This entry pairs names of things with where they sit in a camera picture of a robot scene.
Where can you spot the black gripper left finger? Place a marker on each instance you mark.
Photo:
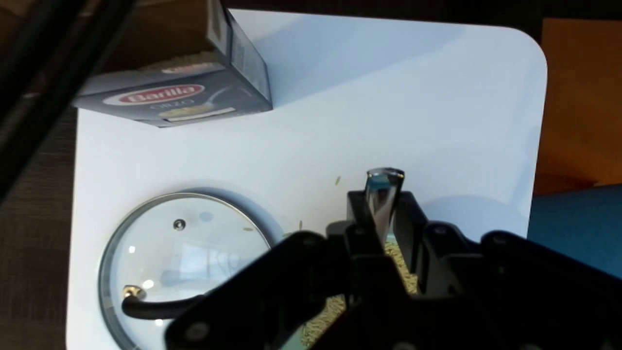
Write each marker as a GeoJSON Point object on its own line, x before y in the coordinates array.
{"type": "Point", "coordinates": [358, 210]}

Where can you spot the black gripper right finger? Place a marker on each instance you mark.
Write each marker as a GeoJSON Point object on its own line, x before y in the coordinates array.
{"type": "Point", "coordinates": [409, 225]}

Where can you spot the metal spoon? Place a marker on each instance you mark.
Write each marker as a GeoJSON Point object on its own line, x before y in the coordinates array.
{"type": "Point", "coordinates": [384, 194]}

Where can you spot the dark blue Barilla pasta box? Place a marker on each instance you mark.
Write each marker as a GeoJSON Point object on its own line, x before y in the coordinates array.
{"type": "Point", "coordinates": [187, 97]}

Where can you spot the white side table orange base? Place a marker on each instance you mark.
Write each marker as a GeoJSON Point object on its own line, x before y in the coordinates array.
{"type": "Point", "coordinates": [389, 97]}

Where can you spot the curved blue sofa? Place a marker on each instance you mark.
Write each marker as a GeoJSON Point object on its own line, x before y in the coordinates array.
{"type": "Point", "coordinates": [576, 225]}

